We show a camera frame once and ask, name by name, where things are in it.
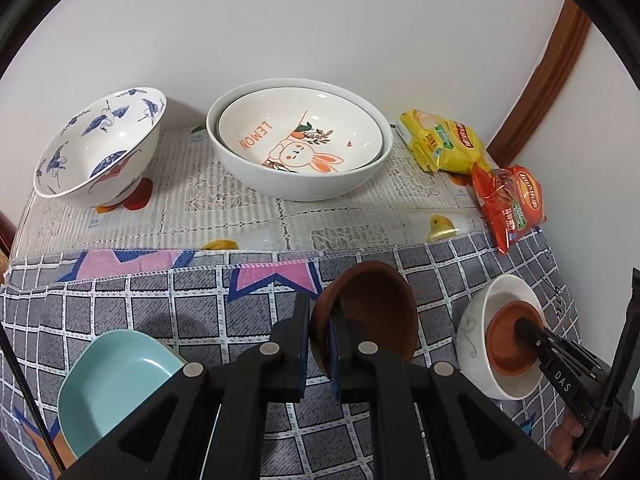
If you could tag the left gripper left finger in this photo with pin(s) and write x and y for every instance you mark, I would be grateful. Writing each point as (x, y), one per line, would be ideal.
(207, 422)

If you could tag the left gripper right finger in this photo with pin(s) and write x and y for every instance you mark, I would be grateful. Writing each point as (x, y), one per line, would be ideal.
(429, 422)

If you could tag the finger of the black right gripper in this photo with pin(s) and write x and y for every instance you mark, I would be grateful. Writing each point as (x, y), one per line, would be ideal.
(550, 344)

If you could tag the brown clay bowl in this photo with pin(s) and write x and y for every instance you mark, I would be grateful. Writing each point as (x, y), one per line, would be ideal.
(376, 296)
(506, 353)

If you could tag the white bowl grey swirls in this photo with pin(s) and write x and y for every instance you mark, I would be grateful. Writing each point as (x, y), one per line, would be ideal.
(471, 340)

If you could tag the grey checked tablecloth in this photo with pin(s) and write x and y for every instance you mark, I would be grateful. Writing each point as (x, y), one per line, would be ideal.
(211, 306)

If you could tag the teal plate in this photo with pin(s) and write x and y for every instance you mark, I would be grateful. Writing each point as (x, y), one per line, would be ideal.
(111, 378)

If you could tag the red chips bag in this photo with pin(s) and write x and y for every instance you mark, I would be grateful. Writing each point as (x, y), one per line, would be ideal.
(511, 200)

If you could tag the large white swirl bowl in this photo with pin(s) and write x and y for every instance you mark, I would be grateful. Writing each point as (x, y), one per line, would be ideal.
(285, 185)

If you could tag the white lace table mat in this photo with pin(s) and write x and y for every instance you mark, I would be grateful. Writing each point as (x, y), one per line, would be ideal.
(195, 202)

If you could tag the lemon rabbit print bowl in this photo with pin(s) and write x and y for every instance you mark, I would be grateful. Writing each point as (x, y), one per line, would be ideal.
(300, 130)

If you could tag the yellow chips bag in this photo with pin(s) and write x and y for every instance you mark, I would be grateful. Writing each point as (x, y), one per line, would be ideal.
(441, 144)

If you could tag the blue bird pattern bowl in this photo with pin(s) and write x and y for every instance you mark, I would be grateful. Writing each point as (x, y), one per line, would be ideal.
(99, 157)

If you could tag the brown wooden door frame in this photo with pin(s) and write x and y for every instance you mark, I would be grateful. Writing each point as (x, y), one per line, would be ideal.
(548, 79)

